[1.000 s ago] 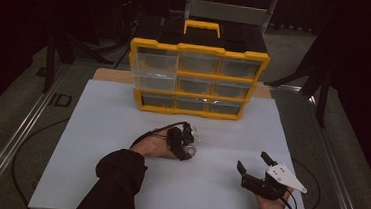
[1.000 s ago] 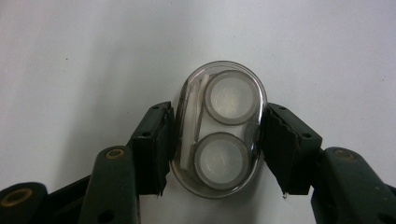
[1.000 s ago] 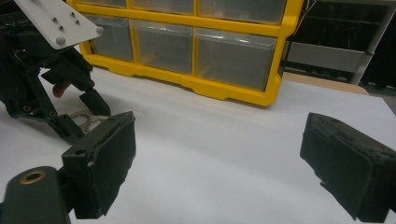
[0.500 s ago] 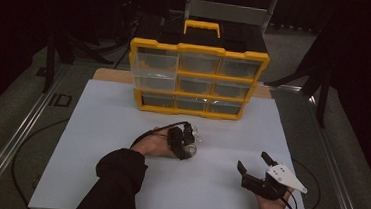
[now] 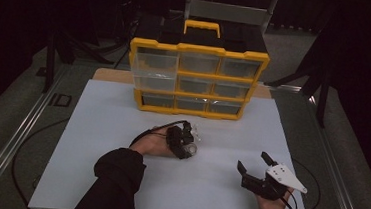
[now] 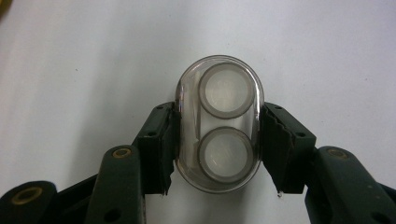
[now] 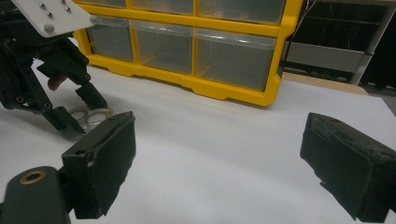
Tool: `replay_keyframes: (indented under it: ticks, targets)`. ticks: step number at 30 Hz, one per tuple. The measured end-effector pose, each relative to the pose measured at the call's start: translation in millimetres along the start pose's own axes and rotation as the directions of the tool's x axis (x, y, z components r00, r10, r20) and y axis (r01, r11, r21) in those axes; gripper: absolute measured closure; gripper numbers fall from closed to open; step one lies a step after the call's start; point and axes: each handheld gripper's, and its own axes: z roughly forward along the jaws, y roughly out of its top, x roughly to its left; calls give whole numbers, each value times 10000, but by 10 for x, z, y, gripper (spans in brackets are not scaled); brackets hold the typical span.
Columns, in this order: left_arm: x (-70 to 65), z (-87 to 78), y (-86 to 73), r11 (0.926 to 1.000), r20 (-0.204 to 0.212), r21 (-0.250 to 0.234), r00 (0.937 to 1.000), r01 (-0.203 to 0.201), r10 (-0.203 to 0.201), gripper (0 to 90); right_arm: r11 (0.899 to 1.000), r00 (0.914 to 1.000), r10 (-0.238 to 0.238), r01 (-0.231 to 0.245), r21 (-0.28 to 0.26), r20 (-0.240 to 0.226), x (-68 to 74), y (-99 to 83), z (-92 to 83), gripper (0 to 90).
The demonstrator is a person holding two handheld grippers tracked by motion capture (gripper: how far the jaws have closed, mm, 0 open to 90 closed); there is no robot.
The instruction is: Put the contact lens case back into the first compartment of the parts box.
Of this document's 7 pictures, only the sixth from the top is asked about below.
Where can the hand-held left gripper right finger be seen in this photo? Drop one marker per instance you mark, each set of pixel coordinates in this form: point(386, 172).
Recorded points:
point(289, 149)

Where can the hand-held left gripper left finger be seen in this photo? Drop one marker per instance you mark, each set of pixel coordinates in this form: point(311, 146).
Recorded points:
point(155, 149)

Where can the clear oval contact lens case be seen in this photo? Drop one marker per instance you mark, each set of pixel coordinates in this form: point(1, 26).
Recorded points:
point(218, 123)

